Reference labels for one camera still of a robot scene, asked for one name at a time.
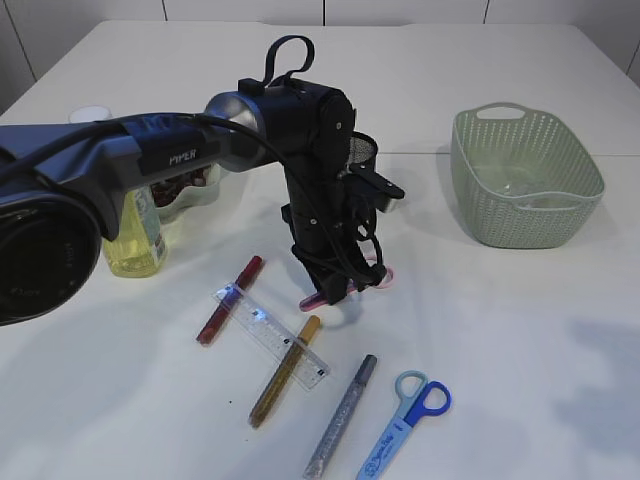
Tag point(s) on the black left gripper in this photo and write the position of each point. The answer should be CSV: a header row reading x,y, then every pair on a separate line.
x,y
333,231

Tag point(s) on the pink capped scissors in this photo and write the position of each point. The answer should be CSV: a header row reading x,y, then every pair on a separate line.
x,y
312,301

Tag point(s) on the blue capped scissors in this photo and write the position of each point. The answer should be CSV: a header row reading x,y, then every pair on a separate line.
x,y
408,414

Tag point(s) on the purple artificial grape bunch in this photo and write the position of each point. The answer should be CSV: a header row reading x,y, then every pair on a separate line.
x,y
167,191

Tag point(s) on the yellow tea drink bottle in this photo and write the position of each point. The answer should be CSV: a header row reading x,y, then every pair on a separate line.
x,y
139,249

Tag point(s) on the clear plastic sheet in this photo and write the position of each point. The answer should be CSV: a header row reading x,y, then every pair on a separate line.
x,y
529,192

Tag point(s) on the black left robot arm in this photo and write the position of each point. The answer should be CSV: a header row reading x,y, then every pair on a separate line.
x,y
63,187

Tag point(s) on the clear plastic ruler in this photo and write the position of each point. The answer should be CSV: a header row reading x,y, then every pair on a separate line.
x,y
275,337

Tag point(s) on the gold glitter glue pen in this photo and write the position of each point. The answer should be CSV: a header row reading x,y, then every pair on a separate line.
x,y
281,376

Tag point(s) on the red glitter glue pen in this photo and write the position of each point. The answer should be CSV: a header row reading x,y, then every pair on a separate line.
x,y
219,317

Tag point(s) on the black mesh pen holder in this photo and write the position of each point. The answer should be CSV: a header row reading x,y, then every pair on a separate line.
x,y
363,151

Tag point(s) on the silver glitter glue pen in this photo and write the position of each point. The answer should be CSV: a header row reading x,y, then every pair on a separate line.
x,y
340,420

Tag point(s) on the green plastic woven basket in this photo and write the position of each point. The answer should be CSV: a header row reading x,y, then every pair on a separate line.
x,y
484,151

